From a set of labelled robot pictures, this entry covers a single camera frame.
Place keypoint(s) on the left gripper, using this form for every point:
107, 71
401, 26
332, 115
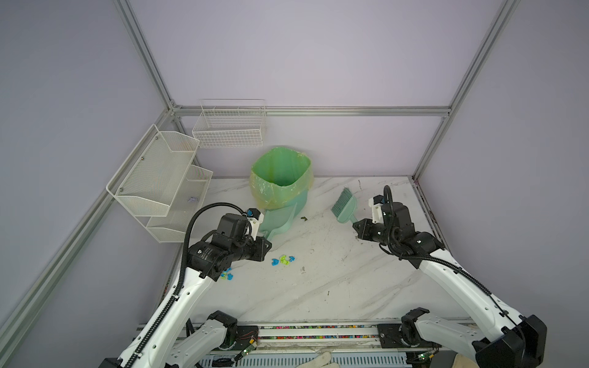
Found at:
259, 254

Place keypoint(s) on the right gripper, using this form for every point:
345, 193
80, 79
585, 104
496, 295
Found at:
361, 230

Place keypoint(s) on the white mesh upper shelf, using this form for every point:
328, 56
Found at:
147, 183

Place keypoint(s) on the paper scrap cluster front left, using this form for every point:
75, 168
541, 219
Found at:
283, 260

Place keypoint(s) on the white mesh lower shelf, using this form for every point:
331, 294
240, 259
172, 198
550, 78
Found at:
188, 201

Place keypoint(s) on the yellow-green bin liner bag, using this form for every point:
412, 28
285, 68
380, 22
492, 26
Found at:
279, 177

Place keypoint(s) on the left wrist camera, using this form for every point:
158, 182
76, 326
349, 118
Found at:
255, 218

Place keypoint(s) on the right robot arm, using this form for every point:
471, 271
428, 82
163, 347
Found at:
503, 337

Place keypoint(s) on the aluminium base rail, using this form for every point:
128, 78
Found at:
350, 345

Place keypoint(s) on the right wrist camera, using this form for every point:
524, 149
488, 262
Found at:
375, 205

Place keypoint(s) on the green hand brush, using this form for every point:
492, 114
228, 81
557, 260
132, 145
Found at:
345, 207

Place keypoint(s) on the green plastic dustpan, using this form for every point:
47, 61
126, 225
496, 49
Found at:
279, 221

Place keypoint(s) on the paper scrap cluster far left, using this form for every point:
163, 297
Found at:
227, 275

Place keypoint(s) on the white wire basket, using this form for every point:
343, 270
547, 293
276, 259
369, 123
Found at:
231, 123

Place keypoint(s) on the green trash bin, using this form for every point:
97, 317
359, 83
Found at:
301, 202

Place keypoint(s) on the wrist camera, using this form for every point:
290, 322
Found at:
375, 205
255, 218

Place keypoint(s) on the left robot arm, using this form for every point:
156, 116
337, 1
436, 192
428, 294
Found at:
235, 239

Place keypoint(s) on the white mesh shelf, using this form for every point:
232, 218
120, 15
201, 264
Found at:
147, 183
188, 201

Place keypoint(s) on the paper scrap cluster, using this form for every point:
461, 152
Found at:
283, 260
227, 275

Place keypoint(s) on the white glove centre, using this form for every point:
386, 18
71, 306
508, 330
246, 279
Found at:
324, 360

